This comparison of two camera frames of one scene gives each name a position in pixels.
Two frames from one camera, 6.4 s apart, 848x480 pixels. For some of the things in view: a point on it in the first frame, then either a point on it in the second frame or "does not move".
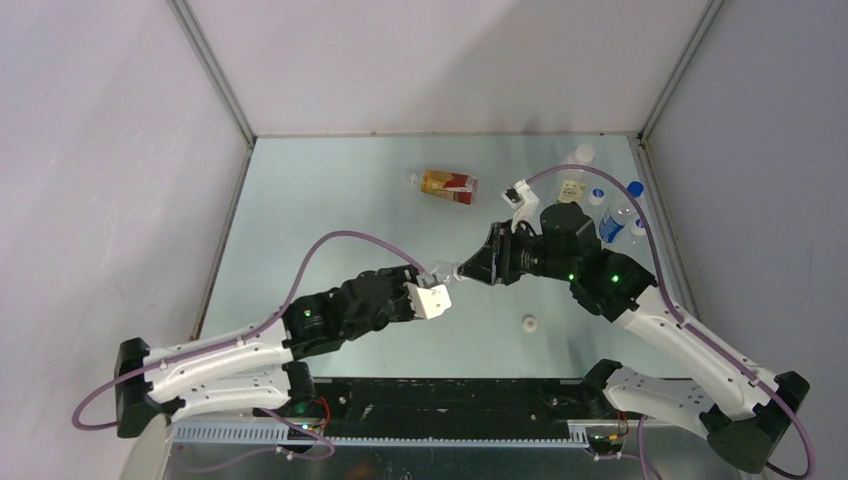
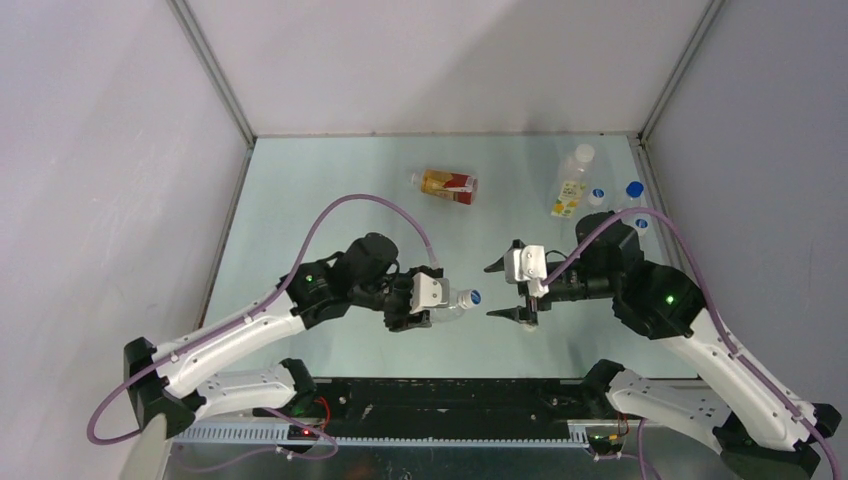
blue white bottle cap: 597,196 does not move
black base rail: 443,408 does not move
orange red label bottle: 453,186 does not move
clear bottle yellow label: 578,178 does not move
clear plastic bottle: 445,271 → 452,312
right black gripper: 491,263 → 526,313
